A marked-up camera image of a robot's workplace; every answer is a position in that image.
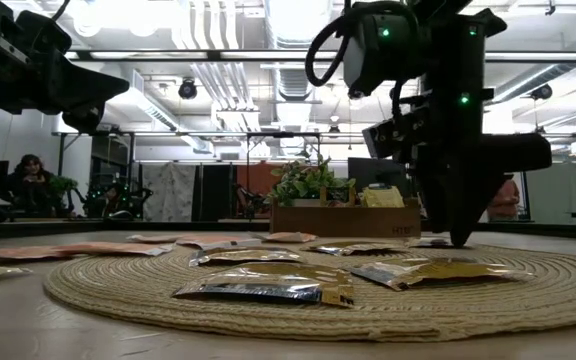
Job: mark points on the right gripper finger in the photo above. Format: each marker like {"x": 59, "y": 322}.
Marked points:
{"x": 473, "y": 200}
{"x": 438, "y": 200}

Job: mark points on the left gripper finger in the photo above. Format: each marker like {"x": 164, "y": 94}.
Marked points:
{"x": 95, "y": 87}
{"x": 85, "y": 118}

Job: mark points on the black background robot arm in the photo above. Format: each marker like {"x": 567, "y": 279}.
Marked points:
{"x": 118, "y": 200}

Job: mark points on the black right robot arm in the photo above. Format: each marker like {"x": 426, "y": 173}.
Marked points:
{"x": 393, "y": 50}

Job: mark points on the person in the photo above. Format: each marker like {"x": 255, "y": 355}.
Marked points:
{"x": 30, "y": 180}
{"x": 505, "y": 200}

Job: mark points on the small background plant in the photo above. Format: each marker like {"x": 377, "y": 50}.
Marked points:
{"x": 63, "y": 185}

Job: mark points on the black overhead rig beam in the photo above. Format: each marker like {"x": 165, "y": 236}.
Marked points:
{"x": 168, "y": 55}

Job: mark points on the pale green partition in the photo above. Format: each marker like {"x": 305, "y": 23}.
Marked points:
{"x": 568, "y": 190}

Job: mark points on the brown wooden organizer box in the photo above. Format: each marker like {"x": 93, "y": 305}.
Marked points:
{"x": 343, "y": 222}

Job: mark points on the grey patterned curtain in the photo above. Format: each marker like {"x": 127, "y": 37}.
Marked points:
{"x": 168, "y": 192}

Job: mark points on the black panel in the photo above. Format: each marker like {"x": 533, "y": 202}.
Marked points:
{"x": 218, "y": 192}

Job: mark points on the orange panel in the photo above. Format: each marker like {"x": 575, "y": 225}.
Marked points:
{"x": 255, "y": 182}

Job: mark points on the round woven placemat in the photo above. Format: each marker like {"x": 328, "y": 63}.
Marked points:
{"x": 143, "y": 295}

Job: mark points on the silver packet behind front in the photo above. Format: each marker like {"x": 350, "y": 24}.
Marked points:
{"x": 248, "y": 256}

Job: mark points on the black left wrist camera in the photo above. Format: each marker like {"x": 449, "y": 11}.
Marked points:
{"x": 43, "y": 30}

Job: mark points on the black hanging camera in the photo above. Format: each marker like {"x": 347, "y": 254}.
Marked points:
{"x": 542, "y": 92}
{"x": 187, "y": 90}

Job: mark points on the black metal table frame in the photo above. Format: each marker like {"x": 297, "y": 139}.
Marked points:
{"x": 93, "y": 229}

